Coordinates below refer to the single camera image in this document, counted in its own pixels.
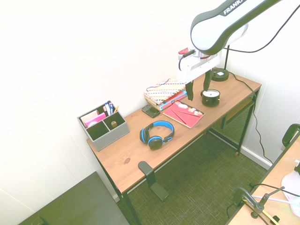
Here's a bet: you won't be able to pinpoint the grey fabric desk organizer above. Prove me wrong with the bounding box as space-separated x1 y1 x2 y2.
77 105 130 152

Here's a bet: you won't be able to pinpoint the light wooden table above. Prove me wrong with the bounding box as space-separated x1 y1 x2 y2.
226 138 300 225

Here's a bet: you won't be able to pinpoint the black alarm clock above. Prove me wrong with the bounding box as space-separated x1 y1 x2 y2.
200 89 220 107

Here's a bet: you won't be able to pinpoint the red and blue book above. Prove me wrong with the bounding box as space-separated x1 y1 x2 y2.
146 88 188 112

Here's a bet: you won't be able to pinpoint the black desk lamp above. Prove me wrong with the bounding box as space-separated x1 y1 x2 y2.
210 45 230 83

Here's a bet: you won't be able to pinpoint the black lamp power cable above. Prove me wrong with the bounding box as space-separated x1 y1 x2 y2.
228 71 274 165

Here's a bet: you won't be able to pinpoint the blue and black headphones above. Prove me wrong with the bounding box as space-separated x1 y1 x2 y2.
139 120 175 150

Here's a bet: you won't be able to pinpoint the colourful striped pouch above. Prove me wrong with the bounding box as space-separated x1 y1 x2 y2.
144 77 187 105

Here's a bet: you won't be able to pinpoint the black phone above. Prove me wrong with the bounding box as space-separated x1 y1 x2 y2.
142 105 161 118

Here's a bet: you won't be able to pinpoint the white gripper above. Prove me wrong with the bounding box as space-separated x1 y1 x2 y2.
177 52 222 102

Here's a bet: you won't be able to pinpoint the pink sticky note pad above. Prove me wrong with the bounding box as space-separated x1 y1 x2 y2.
84 112 106 128

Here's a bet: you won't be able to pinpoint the wooden desk with black frame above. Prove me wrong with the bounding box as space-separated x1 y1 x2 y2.
86 71 262 225

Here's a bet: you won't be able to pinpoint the black metal headphone hanger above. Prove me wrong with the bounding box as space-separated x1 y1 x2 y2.
137 161 169 202

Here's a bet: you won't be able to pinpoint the beige notepad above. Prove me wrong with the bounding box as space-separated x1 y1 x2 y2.
81 110 98 127

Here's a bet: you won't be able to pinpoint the black robot camera cable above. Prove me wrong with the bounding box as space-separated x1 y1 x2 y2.
178 1 300 71

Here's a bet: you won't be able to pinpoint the black table clamp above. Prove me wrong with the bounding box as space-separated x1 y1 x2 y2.
282 123 300 150
226 187 255 218

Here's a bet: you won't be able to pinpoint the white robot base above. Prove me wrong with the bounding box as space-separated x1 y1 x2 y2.
281 159 300 207

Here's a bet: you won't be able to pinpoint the grey metal stand clamp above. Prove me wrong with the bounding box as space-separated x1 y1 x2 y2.
250 186 285 219

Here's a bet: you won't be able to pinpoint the red booklet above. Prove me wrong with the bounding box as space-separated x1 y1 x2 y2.
162 100 205 129

